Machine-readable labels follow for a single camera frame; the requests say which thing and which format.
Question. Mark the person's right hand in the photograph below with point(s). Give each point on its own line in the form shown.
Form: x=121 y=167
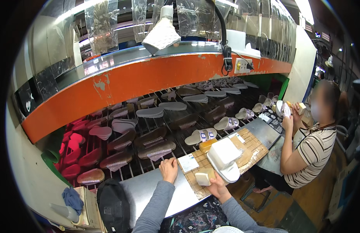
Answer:
x=218 y=189

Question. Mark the person's left hand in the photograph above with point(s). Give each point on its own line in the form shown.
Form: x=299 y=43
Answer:
x=168 y=171

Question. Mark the person's left fingers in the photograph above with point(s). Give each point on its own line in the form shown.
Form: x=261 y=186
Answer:
x=168 y=161

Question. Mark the beige sponge block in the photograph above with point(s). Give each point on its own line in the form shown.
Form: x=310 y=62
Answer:
x=203 y=176

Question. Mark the white paper card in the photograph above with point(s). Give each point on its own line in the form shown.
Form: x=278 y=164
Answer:
x=188 y=162

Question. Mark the rows of brown sandal soles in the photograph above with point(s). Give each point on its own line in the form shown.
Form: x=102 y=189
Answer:
x=152 y=145

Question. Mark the orange sponge block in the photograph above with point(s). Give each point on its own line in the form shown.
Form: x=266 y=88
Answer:
x=207 y=145

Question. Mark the metal rod conveyor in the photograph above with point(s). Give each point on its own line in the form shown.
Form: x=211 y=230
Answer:
x=139 y=128

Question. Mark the rows of grey foam soles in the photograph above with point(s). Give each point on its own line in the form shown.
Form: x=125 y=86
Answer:
x=150 y=112

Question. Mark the white thick sandal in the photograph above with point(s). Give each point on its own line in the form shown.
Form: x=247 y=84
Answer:
x=225 y=158

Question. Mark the person's legs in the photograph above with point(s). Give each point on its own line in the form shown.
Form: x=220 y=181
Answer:
x=198 y=218

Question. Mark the black mesh cap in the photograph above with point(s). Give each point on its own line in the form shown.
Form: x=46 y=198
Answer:
x=113 y=205

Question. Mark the small white label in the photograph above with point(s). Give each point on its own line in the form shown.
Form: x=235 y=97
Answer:
x=237 y=137

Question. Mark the orange conveyor hood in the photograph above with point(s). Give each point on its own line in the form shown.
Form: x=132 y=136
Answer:
x=133 y=84

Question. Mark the brown checkered cutting mat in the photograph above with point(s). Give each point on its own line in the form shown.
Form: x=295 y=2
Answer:
x=255 y=148

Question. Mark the beige wooden box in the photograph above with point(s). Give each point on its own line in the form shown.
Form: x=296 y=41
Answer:
x=88 y=209

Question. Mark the blue cloth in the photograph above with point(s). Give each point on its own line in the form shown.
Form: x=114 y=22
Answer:
x=72 y=199

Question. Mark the black sticker sheet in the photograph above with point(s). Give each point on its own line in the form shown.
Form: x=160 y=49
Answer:
x=272 y=119

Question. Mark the white power outlet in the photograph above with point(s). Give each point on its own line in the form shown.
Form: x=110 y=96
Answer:
x=242 y=65

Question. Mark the white plastic box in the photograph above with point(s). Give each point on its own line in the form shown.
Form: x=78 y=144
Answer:
x=237 y=42

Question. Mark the row of clear plastic curtain strips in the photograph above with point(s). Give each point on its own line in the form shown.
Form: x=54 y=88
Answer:
x=102 y=29

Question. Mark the metal stool frame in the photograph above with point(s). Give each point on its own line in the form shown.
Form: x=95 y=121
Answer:
x=258 y=199

